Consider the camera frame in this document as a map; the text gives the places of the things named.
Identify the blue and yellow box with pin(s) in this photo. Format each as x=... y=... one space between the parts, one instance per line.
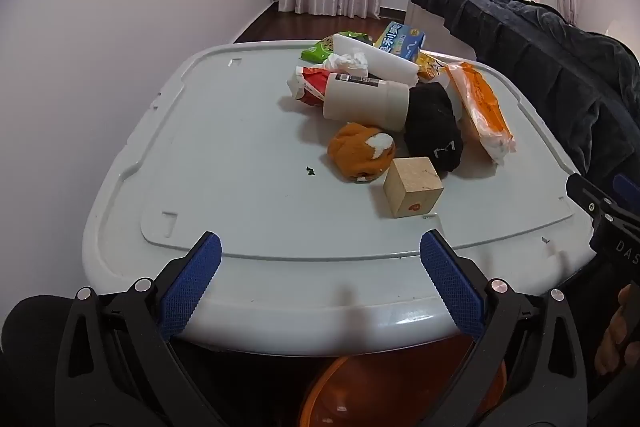
x=400 y=39

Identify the beige cylinder container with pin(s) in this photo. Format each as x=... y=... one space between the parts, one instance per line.
x=365 y=102

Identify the white foam roll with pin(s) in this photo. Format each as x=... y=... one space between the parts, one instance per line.
x=385 y=64

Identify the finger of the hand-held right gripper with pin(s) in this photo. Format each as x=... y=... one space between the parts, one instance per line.
x=628 y=188
x=585 y=197

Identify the green snack bag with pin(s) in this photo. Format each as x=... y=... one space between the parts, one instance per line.
x=320 y=52

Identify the white tissue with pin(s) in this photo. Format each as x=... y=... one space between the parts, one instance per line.
x=350 y=62

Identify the dark jacket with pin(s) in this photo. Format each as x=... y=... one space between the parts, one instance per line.
x=550 y=57

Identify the red and white packet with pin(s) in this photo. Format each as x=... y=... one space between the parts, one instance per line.
x=312 y=87

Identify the person's right hand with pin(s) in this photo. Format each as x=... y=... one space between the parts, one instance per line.
x=612 y=347

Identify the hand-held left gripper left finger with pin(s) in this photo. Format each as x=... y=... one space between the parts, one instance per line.
x=192 y=287

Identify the orange cloth ball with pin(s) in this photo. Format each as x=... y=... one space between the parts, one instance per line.
x=352 y=152

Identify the white furniture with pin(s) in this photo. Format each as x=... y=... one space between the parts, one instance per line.
x=430 y=22

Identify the black cloth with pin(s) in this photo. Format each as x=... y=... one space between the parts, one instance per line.
x=430 y=122

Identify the yellow snack packet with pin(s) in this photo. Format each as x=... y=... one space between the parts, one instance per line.
x=430 y=67

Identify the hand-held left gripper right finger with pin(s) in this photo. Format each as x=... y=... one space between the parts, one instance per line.
x=452 y=282

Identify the wooden cube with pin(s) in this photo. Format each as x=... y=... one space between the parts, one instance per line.
x=412 y=187

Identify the orange plastic bin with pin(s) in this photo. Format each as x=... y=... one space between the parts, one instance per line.
x=390 y=387

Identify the white plastic storage box lid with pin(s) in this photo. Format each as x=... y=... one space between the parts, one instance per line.
x=225 y=157

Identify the orange and white plastic packet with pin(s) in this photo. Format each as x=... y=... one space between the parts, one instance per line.
x=480 y=107

